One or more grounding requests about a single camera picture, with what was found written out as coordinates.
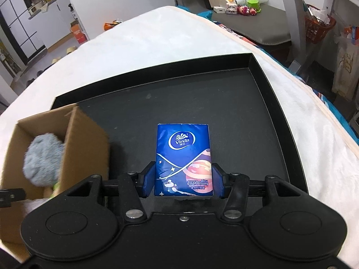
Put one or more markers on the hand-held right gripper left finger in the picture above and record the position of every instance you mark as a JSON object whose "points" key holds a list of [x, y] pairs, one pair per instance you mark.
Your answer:
{"points": [[148, 179]]}

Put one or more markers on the blue tissue pack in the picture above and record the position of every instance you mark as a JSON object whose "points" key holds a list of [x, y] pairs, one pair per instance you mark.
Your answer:
{"points": [[182, 157]]}

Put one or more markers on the orange cardboard carton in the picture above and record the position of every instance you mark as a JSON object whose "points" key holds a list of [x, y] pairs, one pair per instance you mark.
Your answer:
{"points": [[78, 33]]}

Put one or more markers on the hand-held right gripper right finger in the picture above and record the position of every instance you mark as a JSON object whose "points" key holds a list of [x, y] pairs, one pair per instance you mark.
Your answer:
{"points": [[218, 180]]}

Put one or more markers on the grey bench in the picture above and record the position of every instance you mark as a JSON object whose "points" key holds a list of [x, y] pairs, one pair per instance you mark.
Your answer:
{"points": [[258, 25]]}

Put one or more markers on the orange bag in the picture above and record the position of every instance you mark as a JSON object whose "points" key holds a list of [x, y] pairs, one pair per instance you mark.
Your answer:
{"points": [[110, 25]]}

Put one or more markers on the green toy cup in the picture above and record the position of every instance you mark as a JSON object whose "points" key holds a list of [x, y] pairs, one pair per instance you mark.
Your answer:
{"points": [[253, 5]]}

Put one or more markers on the red plastic basket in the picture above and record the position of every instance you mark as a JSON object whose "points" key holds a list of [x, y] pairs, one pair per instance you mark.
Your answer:
{"points": [[319, 23]]}

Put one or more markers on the yellow slipper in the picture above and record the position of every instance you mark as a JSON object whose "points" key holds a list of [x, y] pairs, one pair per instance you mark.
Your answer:
{"points": [[56, 60], [71, 50]]}

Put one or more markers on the grey fluffy plush cushion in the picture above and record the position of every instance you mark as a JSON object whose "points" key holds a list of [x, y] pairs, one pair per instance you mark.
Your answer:
{"points": [[43, 159]]}

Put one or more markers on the red doll toys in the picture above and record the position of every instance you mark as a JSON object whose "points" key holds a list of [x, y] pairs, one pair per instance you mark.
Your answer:
{"points": [[246, 10]]}

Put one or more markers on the brown cardboard box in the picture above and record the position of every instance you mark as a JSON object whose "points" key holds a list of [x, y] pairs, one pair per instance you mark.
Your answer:
{"points": [[84, 145]]}

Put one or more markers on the white table leg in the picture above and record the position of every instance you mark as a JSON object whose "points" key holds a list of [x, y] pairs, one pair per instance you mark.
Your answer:
{"points": [[298, 19]]}

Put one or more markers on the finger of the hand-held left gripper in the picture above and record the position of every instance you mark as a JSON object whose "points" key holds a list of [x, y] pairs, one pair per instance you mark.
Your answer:
{"points": [[11, 197]]}

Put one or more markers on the white cabinet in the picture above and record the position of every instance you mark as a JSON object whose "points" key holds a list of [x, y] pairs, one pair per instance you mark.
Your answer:
{"points": [[56, 22]]}

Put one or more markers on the cream tote bag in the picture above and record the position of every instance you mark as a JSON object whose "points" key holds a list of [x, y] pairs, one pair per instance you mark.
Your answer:
{"points": [[346, 67]]}

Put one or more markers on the black shallow tray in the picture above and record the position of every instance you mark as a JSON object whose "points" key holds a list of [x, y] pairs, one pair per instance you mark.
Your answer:
{"points": [[182, 98]]}

